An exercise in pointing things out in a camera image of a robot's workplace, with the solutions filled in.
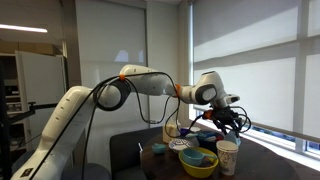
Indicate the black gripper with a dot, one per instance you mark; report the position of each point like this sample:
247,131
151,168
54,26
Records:
225,119

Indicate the light blue object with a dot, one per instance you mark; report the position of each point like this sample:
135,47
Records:
231,136

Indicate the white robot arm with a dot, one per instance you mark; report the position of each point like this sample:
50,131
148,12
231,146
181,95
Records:
70,117

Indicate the dark blue bowl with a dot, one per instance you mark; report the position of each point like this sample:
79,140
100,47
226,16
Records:
208,139

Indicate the teal bowl in yellow bowl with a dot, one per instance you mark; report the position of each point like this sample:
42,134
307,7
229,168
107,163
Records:
194,157

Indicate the patterned paper cup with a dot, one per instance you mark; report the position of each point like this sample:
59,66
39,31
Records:
227,155

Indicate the patterned white plate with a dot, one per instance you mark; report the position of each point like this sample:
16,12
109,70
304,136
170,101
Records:
176,145

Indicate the round dark wooden table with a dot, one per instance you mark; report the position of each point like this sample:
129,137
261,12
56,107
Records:
254,162

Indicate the glass jar with label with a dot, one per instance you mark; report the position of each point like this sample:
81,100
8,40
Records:
170,131

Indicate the teal measuring scoop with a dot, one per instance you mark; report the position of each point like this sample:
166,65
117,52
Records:
159,148

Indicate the white roller window blind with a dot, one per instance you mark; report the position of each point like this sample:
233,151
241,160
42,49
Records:
268,53

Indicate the dark upholstered chair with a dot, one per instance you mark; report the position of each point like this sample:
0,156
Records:
125,153

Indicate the white whiteboard panel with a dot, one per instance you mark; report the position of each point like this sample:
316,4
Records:
41,79

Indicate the ceiling light strip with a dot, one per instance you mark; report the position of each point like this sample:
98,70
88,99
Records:
23,28

